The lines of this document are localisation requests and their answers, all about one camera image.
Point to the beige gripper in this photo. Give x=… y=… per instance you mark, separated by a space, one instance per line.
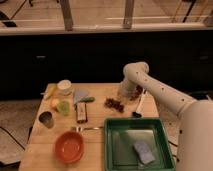
x=126 y=89

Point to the dark red grape bunch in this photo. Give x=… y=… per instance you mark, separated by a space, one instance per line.
x=115 y=104

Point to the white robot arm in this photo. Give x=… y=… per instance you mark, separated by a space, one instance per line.
x=195 y=140

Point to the dark maroon bowl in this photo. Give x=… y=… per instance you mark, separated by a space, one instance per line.
x=137 y=92

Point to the orange red bowl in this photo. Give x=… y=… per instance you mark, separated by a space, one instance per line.
x=69 y=147

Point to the green pepper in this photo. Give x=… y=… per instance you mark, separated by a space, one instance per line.
x=87 y=100

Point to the green plastic tray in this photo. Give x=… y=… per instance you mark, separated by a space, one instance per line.
x=132 y=144

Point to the blue grey cloth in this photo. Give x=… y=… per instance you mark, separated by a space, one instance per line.
x=78 y=95

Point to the brown chocolate bar box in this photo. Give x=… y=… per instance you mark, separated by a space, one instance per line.
x=81 y=112

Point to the blue grey sponge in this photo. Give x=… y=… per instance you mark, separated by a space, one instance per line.
x=144 y=152

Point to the white round container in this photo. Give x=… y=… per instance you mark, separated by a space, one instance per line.
x=64 y=87

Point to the metal spoon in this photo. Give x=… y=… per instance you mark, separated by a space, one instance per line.
x=80 y=129

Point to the peach coloured fruit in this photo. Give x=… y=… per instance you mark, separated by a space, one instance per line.
x=54 y=103

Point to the yellow banana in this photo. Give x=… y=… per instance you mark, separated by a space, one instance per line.
x=48 y=93

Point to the grey metal cup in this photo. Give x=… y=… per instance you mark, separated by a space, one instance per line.
x=46 y=119

